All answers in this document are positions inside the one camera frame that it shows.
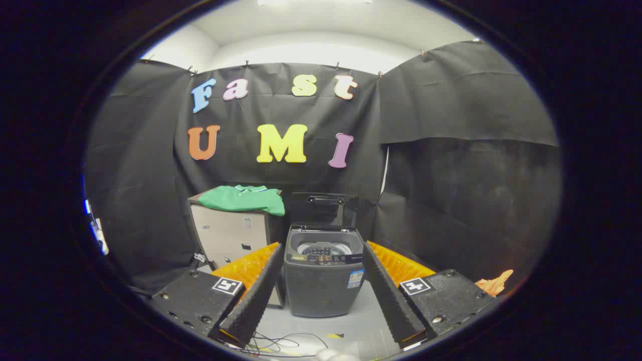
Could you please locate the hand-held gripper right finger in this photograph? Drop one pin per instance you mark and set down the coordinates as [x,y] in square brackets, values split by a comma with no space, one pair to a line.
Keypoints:
[388,296]

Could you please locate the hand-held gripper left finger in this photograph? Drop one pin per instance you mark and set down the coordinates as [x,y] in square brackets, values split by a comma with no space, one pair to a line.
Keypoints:
[261,296]

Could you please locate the grey washing machine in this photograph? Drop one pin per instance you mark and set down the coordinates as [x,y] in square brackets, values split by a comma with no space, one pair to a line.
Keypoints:
[321,291]

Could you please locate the green polo shirt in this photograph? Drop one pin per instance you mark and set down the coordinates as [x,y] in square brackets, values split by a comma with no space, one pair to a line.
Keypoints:
[241,200]

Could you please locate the beige brown cabinet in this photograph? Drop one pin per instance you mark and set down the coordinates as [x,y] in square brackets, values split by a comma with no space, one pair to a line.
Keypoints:
[225,233]

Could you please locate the orange cloth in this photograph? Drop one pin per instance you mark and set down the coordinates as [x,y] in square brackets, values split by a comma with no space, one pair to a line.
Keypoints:
[494,284]

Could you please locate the white and blue object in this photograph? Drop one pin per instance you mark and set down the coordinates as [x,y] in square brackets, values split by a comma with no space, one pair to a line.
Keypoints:
[100,235]

